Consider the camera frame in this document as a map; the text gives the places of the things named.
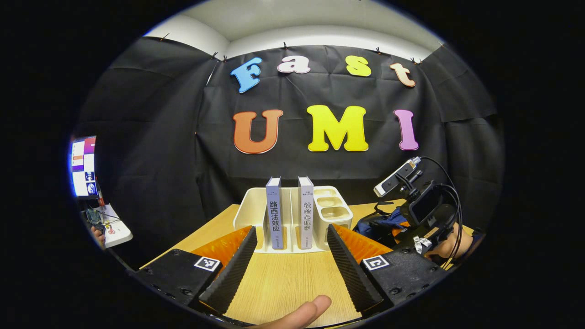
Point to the white plastic bookshelf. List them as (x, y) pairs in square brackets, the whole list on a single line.
[(336, 212)]

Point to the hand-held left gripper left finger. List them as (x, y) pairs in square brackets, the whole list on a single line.
[(233, 267)]

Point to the white side table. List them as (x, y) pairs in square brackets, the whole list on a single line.
[(121, 235)]

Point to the black backdrop cloth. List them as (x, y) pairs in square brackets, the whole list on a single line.
[(292, 164)]

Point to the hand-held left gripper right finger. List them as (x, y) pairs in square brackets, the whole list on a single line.
[(349, 267)]

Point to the computer monitor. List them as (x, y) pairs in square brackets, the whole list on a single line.
[(83, 167)]

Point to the white book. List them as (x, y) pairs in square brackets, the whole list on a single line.
[(306, 214)]

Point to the grey-blue book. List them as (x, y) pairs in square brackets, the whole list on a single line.
[(274, 214)]

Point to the blue schoolbag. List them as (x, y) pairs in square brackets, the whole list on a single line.
[(381, 224)]

